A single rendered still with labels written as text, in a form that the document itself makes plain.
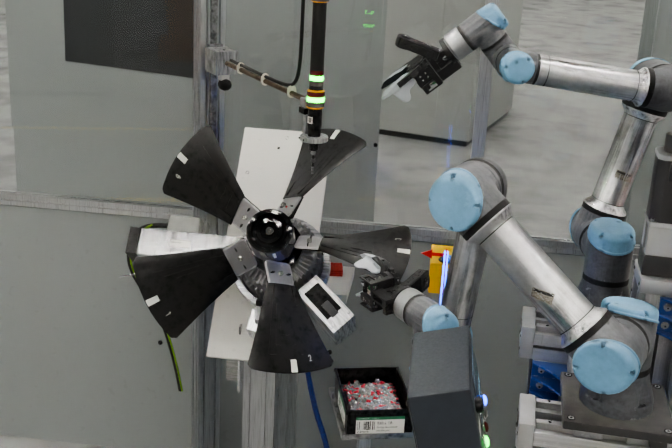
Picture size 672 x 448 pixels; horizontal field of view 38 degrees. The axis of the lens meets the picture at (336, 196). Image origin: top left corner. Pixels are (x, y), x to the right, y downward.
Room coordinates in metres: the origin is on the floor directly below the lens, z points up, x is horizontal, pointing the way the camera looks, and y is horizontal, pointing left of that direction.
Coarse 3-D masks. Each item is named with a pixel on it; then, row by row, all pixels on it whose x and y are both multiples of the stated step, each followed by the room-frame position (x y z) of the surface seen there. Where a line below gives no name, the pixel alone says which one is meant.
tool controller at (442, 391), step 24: (432, 336) 1.68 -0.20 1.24; (456, 336) 1.66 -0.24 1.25; (432, 360) 1.58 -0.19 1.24; (456, 360) 1.56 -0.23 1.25; (408, 384) 1.51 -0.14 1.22; (432, 384) 1.49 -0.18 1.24; (456, 384) 1.47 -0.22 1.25; (480, 384) 1.68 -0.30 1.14; (408, 408) 1.47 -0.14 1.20; (432, 408) 1.45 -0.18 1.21; (456, 408) 1.45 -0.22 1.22; (480, 408) 1.47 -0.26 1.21; (432, 432) 1.45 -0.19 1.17; (456, 432) 1.45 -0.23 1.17; (480, 432) 1.47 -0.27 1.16
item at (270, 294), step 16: (272, 288) 2.21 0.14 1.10; (288, 288) 2.24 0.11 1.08; (272, 304) 2.17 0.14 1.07; (288, 304) 2.20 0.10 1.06; (272, 320) 2.15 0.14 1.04; (288, 320) 2.17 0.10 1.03; (304, 320) 2.20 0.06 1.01; (256, 336) 2.10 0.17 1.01; (272, 336) 2.12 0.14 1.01; (288, 336) 2.14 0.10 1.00; (304, 336) 2.17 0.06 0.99; (256, 352) 2.08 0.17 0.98; (272, 352) 2.09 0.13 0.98; (288, 352) 2.11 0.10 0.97; (304, 352) 2.13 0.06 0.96; (320, 352) 2.16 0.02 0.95; (256, 368) 2.06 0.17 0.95; (272, 368) 2.07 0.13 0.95; (288, 368) 2.08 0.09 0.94; (304, 368) 2.10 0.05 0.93; (320, 368) 2.12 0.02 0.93
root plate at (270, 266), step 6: (270, 264) 2.26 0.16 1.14; (276, 264) 2.27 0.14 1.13; (282, 264) 2.29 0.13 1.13; (288, 264) 2.30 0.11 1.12; (270, 270) 2.24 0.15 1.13; (276, 270) 2.26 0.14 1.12; (282, 270) 2.28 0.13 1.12; (288, 270) 2.29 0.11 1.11; (270, 276) 2.23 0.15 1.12; (276, 276) 2.25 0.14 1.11; (282, 276) 2.26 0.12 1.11; (288, 276) 2.28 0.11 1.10; (270, 282) 2.22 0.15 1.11; (276, 282) 2.23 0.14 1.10; (282, 282) 2.25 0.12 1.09; (288, 282) 2.26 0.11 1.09
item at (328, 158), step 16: (304, 144) 2.55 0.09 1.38; (320, 144) 2.51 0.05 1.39; (336, 144) 2.47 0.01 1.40; (352, 144) 2.44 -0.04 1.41; (304, 160) 2.50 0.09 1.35; (320, 160) 2.44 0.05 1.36; (336, 160) 2.41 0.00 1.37; (304, 176) 2.42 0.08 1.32; (320, 176) 2.38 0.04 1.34; (288, 192) 2.42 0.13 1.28; (304, 192) 2.36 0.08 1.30
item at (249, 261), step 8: (240, 240) 2.29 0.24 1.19; (224, 248) 2.28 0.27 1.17; (232, 248) 2.28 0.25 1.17; (240, 248) 2.29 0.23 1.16; (248, 248) 2.30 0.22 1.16; (232, 256) 2.29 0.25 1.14; (248, 256) 2.30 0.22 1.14; (232, 264) 2.29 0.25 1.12; (240, 264) 2.29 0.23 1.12; (248, 264) 2.30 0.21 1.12; (256, 264) 2.31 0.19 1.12; (240, 272) 2.30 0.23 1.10
